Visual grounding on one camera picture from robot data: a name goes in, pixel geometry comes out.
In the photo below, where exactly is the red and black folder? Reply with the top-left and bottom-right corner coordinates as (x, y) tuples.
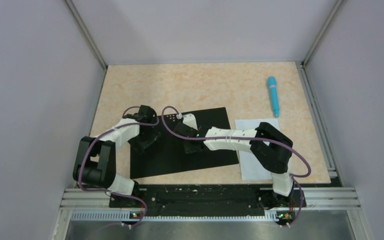
(130, 107), (239, 179)

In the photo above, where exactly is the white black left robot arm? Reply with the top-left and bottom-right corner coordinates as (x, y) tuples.
(72, 105), (161, 207)

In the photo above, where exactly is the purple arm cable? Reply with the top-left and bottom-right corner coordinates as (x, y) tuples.
(77, 105), (160, 229)
(161, 105), (312, 229)

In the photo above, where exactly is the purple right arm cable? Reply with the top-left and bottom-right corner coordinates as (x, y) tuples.
(161, 105), (312, 229)

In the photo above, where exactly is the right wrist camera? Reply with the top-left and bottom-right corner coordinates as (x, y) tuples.
(176, 113), (198, 130)

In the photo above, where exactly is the turquoise marker pen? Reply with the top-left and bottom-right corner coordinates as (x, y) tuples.
(267, 76), (280, 118)

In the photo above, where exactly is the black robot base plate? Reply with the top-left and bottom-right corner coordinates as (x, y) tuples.
(109, 184), (307, 217)

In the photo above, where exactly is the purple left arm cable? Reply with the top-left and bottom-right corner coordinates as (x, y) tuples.
(77, 105), (160, 229)

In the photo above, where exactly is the aluminium frame rail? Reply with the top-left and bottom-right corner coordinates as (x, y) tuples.
(52, 184), (372, 240)

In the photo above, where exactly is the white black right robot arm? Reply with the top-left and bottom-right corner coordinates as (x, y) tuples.
(174, 114), (294, 206)

